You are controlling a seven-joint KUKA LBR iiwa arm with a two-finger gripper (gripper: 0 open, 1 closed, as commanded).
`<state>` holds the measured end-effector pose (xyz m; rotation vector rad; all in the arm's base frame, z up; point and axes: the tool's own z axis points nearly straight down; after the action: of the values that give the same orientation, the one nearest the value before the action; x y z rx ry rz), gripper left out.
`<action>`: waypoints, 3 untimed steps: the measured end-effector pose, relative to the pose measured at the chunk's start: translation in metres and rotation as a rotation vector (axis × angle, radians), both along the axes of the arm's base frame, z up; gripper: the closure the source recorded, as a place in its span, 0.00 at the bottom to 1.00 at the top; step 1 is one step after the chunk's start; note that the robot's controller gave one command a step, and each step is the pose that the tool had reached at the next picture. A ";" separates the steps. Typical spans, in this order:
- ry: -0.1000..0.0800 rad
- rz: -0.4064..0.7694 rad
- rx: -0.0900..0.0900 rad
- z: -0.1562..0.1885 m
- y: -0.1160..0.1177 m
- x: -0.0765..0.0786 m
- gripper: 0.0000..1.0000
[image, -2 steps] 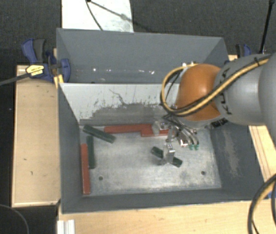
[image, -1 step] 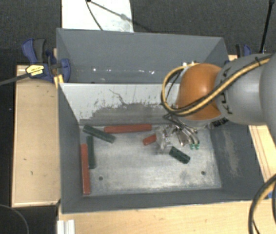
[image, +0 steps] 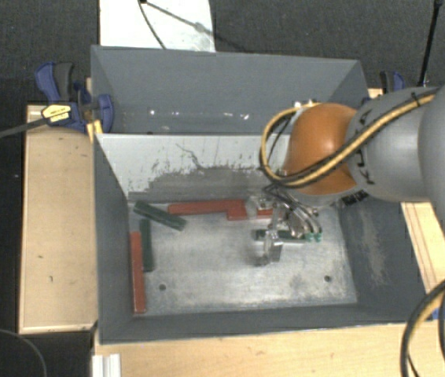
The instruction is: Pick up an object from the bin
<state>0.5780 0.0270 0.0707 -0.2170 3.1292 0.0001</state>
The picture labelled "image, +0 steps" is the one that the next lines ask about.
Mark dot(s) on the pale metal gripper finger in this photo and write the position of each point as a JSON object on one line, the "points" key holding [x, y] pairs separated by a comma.
{"points": [[276, 249], [260, 206]]}

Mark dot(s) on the dark green flat block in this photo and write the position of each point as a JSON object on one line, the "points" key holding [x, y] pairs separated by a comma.
{"points": [[148, 246], [261, 235], [159, 214]]}

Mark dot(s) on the red-brown flat block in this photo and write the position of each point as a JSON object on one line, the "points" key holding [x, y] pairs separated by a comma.
{"points": [[203, 207], [238, 213], [138, 277]]}

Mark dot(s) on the grey metal bin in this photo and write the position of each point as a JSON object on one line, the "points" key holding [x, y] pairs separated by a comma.
{"points": [[222, 273]]}

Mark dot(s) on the pale wood board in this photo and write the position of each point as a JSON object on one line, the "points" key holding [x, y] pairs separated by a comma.
{"points": [[59, 230]]}

